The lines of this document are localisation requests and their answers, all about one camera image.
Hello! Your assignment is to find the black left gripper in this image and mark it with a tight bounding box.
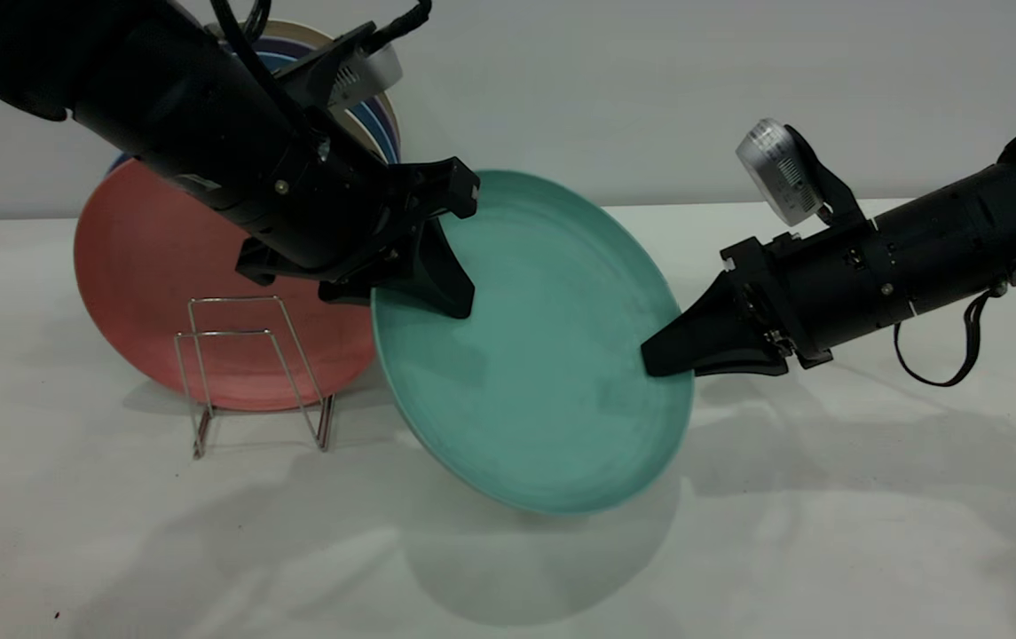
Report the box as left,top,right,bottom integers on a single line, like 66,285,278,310
235,156,482,321

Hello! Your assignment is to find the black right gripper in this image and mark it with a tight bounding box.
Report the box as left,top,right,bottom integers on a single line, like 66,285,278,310
640,233,835,380

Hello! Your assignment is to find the green round plate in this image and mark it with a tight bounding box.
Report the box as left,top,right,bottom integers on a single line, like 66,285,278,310
371,170,696,516

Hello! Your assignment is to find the pink round plate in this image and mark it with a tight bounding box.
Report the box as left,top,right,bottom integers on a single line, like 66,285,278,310
73,160,377,414

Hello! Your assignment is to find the metal wire plate rack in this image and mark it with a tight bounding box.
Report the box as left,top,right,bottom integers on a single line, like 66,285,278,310
174,296,335,461

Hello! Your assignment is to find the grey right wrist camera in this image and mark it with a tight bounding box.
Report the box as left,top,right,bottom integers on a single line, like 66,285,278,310
736,118,870,228

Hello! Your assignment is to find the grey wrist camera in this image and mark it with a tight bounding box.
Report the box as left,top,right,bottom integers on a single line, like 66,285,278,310
736,118,870,228
281,22,406,112

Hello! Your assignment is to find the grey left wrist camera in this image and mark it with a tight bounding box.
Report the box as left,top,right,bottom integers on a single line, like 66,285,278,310
281,22,406,112

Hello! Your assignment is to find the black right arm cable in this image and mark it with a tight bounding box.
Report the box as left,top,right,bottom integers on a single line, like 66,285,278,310
893,282,1007,389

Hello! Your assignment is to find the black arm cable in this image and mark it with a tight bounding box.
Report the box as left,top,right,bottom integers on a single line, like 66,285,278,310
209,0,313,134
893,282,1007,389

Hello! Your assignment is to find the black left camera cable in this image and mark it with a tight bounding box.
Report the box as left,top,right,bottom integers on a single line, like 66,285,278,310
367,0,434,50

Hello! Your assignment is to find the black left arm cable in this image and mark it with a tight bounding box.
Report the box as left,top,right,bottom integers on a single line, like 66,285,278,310
209,0,313,134

